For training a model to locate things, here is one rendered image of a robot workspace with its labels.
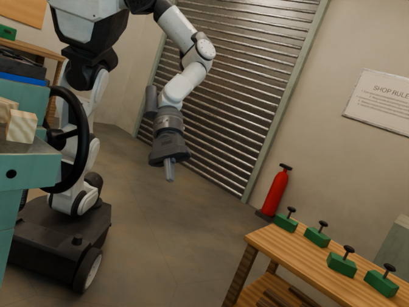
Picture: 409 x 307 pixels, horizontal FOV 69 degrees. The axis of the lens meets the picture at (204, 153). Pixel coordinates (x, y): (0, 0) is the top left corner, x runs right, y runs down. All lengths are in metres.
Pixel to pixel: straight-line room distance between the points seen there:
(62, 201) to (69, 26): 0.86
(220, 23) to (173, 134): 3.26
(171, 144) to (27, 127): 0.39
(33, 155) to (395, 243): 2.00
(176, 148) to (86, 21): 0.62
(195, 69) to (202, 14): 3.24
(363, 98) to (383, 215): 1.07
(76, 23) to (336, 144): 2.54
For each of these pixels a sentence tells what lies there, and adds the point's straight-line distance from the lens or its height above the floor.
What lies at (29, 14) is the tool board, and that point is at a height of 1.16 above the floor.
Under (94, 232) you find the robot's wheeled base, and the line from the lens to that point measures 1.74.
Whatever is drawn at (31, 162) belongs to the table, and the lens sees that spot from 0.52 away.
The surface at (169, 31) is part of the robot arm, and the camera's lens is 1.14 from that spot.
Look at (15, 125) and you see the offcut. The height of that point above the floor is 0.93.
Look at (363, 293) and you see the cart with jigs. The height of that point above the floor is 0.53.
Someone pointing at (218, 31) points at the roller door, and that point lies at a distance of 3.99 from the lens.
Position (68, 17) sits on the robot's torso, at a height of 1.14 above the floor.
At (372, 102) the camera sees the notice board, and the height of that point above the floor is 1.44.
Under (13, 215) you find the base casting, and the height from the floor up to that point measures 0.74.
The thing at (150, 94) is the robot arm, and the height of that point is 1.00.
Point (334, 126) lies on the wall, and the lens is 3.17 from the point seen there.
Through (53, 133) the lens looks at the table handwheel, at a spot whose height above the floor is 0.83.
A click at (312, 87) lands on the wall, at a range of 3.29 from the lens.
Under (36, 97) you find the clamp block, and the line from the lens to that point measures 0.76.
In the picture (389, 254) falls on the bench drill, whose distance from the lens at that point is 2.20.
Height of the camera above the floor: 1.08
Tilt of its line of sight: 12 degrees down
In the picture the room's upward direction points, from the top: 20 degrees clockwise
